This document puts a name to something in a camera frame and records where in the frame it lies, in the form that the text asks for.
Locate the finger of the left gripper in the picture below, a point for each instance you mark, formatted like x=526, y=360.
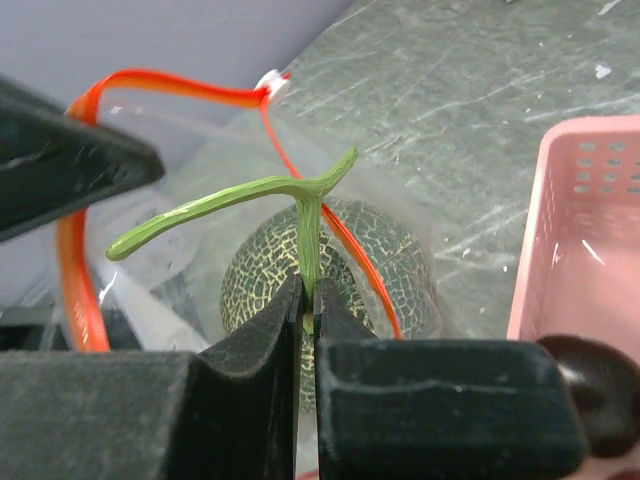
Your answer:
x=53, y=165

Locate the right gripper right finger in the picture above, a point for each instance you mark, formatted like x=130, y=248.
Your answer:
x=333, y=322

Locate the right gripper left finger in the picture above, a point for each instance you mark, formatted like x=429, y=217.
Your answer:
x=246, y=400

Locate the clear bag orange zipper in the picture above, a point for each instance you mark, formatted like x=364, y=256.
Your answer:
x=118, y=403

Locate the green netted melon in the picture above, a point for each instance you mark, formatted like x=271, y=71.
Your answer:
x=365, y=250

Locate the pink plastic basket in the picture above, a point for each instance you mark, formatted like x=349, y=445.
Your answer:
x=579, y=265

